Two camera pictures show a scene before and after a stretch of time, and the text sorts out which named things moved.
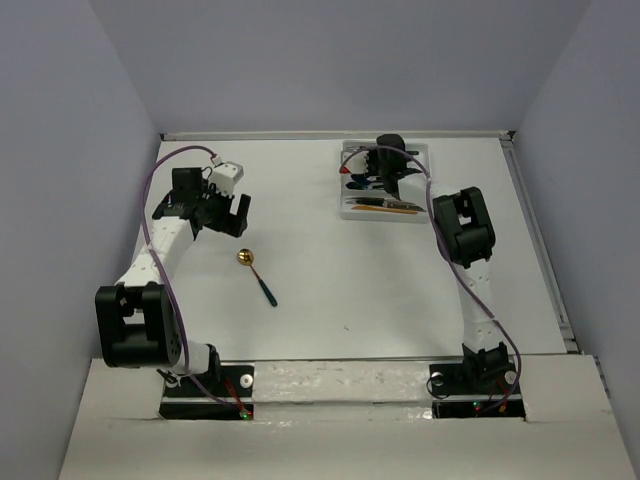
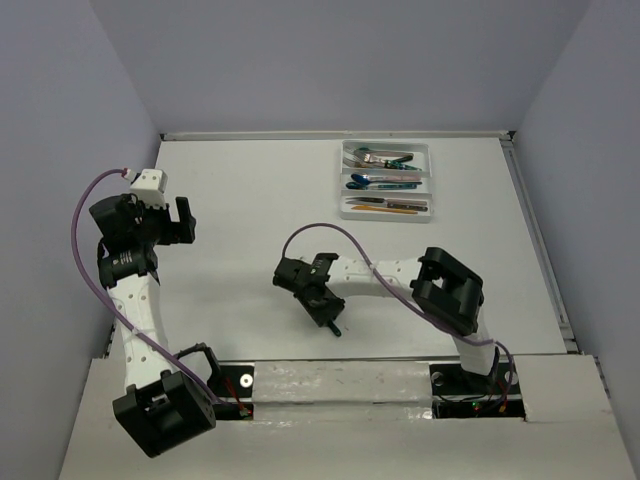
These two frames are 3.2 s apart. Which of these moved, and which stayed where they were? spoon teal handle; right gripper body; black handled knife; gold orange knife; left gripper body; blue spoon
Moved: right gripper body; left gripper body
Stayed: spoon teal handle; gold orange knife; black handled knife; blue spoon
